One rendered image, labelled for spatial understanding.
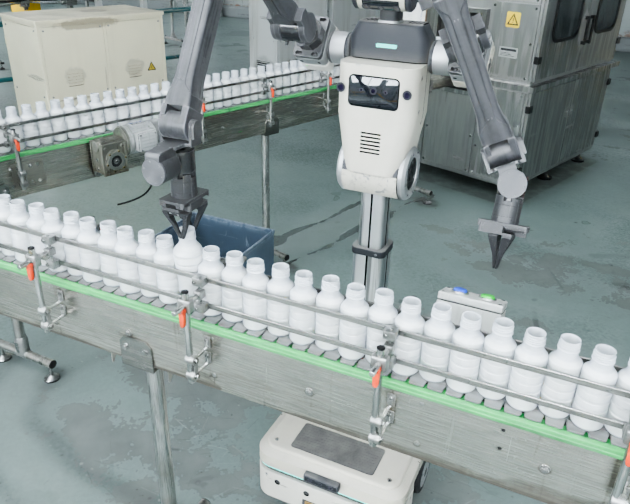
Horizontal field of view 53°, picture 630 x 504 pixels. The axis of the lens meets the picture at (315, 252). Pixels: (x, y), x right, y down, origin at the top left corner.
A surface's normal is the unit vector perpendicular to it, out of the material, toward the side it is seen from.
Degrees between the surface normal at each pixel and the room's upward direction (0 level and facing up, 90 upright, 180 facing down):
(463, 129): 90
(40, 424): 0
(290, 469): 90
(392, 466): 0
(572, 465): 90
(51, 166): 90
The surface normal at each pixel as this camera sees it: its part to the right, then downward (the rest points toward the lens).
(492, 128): -0.11, 0.55
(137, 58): 0.73, 0.33
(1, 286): -0.43, 0.40
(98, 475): 0.03, -0.89
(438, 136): -0.69, 0.32
